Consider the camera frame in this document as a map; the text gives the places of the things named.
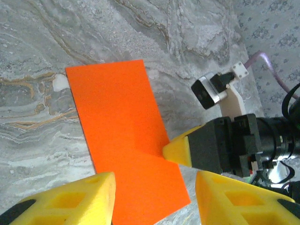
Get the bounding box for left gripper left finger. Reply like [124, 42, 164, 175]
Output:
[0, 172, 117, 225]

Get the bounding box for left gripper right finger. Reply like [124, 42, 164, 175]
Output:
[195, 170, 300, 225]

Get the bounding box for orange cloth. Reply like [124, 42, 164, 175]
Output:
[65, 60, 191, 225]

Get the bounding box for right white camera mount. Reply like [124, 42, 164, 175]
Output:
[219, 61, 249, 118]

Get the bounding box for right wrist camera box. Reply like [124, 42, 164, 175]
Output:
[191, 72, 229, 110]

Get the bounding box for right gripper thin black cable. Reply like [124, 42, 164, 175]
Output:
[282, 82, 300, 120]

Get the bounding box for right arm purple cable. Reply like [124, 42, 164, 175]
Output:
[245, 51, 300, 99]

